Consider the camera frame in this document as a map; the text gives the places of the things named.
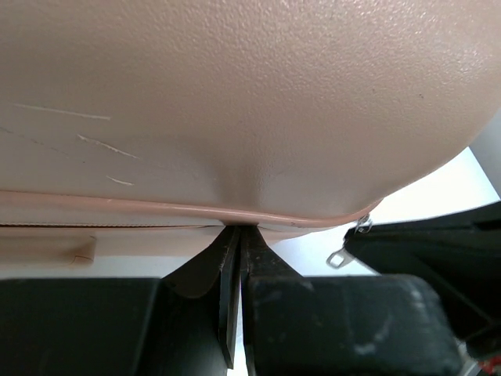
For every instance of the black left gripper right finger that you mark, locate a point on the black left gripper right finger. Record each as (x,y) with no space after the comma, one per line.
(365,325)

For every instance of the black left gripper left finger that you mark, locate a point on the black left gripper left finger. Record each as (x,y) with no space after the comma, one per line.
(182,324)

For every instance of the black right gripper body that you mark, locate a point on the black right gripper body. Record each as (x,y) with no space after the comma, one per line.
(458,255)

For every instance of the pink hard-shell suitcase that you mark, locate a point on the pink hard-shell suitcase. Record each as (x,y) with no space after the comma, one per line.
(144,127)

